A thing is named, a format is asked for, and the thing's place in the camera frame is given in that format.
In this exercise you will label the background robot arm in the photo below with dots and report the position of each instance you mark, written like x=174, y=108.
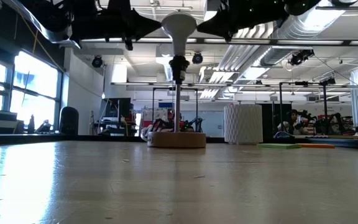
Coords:
x=194, y=122
x=334, y=119

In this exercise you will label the black aluminium table frame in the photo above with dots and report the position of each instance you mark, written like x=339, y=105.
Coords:
x=73, y=139

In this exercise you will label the black ceiling spotlight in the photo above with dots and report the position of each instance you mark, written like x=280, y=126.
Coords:
x=97, y=62
x=197, y=58

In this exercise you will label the white reflector lightbulb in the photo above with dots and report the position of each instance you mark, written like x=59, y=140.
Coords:
x=179, y=26

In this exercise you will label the black desk phone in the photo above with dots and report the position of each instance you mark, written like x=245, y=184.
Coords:
x=45, y=128

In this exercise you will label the large window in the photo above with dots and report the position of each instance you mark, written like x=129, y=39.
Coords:
x=36, y=77

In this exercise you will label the dark bottle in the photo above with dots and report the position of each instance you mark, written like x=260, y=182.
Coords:
x=31, y=126

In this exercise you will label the black office chair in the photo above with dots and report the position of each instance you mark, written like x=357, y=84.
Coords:
x=69, y=121

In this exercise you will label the black background rig frame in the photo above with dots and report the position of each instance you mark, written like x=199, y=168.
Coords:
x=324, y=105
x=188, y=89

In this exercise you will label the wooden base lamp black socket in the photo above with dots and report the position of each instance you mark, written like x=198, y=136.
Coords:
x=176, y=140

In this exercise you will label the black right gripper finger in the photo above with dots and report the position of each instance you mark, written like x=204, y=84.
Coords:
x=217, y=21
x=222, y=32

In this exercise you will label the person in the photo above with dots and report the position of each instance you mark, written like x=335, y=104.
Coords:
x=294, y=119
x=169, y=117

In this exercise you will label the overhead beam with light strips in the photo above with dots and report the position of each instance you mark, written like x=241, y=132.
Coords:
x=306, y=42

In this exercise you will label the black overhead camera cluster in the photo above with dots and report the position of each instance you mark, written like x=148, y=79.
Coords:
x=300, y=56

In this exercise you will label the silver ribbed ceiling duct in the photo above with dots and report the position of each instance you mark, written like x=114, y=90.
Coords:
x=287, y=32

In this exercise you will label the orange sticky note pad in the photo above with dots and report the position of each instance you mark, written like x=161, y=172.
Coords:
x=317, y=145

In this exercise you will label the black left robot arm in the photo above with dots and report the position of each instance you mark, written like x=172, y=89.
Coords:
x=51, y=12

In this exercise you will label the green sticky note pad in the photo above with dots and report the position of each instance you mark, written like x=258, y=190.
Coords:
x=278, y=146

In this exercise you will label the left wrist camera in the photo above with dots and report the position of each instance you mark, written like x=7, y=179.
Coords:
x=120, y=4

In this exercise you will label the white textured cup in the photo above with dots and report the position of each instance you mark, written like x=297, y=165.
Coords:
x=242, y=124

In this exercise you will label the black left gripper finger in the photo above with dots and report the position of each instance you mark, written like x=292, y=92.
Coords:
x=140, y=32
x=143, y=21

